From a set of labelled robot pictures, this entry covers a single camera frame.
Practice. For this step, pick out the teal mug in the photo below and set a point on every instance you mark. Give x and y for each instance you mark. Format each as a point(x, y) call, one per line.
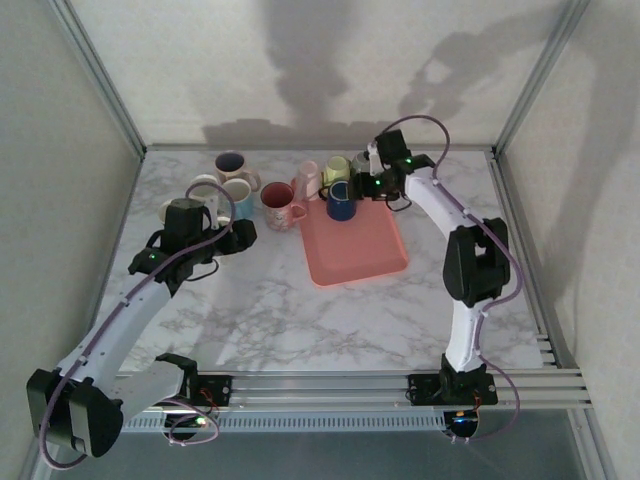
point(164, 212)

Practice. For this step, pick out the grey mug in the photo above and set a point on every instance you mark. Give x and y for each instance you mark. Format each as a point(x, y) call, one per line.
point(360, 162)

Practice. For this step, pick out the light green mug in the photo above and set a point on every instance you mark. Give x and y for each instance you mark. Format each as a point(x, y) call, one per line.
point(336, 170)

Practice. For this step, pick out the dark blue mug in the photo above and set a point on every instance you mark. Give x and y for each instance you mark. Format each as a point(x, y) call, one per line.
point(341, 207)

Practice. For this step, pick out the light blue mug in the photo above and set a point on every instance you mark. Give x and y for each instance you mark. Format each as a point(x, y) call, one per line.
point(245, 205)

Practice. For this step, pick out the cream mug with purple interior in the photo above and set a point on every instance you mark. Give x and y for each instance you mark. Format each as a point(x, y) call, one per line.
point(231, 162)

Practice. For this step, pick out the pink floral mug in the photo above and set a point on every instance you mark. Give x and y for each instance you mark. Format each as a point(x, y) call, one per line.
point(277, 217)

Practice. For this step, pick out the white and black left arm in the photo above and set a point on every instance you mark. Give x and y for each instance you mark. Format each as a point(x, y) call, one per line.
point(130, 320)

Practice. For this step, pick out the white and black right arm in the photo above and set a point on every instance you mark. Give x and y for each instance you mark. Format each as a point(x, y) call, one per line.
point(465, 330)

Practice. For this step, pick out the pale pink tall mug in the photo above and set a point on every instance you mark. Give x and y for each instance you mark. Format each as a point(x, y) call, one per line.
point(306, 180)

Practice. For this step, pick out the pink plastic tray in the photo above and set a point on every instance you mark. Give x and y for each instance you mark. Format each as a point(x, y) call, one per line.
point(355, 250)

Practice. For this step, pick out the black electronics box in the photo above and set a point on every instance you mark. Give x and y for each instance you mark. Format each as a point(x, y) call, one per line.
point(422, 390)
point(217, 390)

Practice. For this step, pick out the black controller with led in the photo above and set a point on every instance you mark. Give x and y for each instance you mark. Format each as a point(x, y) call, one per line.
point(187, 425)
point(462, 425)

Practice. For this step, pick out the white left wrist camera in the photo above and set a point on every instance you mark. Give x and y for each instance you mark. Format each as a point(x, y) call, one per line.
point(214, 212)

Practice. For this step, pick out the aluminium frame rail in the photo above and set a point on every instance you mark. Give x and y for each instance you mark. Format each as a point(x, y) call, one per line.
point(300, 148)
point(131, 190)
point(502, 190)

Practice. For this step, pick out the aluminium frame post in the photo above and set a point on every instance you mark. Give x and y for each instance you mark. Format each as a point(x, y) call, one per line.
point(539, 75)
point(102, 80)
point(32, 470)
point(597, 450)

